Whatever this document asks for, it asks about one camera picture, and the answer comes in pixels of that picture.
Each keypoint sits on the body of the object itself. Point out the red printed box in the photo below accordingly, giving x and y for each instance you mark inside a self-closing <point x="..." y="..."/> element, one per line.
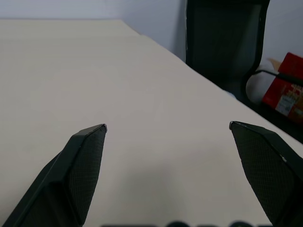
<point x="291" y="71"/>

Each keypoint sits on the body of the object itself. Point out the white plastic bag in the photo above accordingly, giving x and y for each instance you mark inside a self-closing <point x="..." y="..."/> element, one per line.
<point x="256" y="88"/>

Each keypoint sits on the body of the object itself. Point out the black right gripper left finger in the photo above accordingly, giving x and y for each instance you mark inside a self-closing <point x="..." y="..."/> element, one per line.
<point x="71" y="179"/>

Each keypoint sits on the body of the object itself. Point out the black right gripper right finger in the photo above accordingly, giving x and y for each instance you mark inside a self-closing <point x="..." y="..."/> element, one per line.
<point x="267" y="170"/>

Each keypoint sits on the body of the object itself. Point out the black office chair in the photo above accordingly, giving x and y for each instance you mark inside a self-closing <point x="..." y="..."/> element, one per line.
<point x="222" y="37"/>

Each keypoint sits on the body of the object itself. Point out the brown cardboard flap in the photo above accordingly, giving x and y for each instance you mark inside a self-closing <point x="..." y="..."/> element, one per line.
<point x="275" y="63"/>

